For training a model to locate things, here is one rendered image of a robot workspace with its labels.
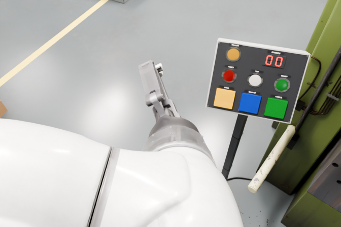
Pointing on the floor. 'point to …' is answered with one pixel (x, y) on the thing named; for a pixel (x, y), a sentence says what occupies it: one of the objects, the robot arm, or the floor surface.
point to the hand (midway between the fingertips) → (170, 99)
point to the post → (234, 144)
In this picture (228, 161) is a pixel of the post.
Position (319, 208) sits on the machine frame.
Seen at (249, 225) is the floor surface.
